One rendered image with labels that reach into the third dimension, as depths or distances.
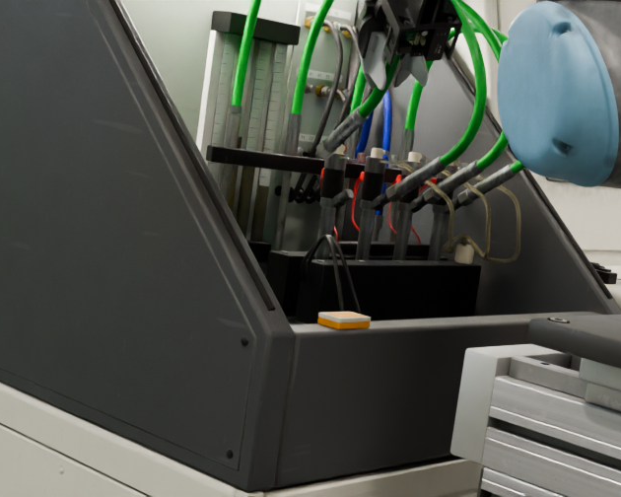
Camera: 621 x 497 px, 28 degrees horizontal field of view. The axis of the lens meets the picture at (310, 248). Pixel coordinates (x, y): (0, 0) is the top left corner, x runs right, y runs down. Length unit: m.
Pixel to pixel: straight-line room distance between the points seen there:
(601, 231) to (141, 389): 1.02
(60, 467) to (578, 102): 0.84
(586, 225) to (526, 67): 1.24
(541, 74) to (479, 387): 0.29
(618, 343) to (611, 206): 1.28
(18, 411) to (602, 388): 0.79
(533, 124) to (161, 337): 0.58
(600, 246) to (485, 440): 1.14
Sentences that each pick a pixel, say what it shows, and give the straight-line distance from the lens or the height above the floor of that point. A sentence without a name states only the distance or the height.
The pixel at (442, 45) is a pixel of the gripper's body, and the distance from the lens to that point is 1.33.
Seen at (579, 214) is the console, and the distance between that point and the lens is 2.07.
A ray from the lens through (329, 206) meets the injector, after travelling 1.59.
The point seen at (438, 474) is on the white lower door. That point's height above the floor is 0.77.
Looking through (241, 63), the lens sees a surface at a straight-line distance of 1.73.
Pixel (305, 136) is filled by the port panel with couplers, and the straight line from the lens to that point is 1.96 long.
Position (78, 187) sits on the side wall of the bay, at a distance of 1.42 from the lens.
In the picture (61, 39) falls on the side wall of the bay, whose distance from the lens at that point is 1.47.
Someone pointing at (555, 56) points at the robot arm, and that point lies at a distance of 0.83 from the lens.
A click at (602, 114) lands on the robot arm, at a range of 0.82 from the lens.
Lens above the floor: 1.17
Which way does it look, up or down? 6 degrees down
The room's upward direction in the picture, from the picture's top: 8 degrees clockwise
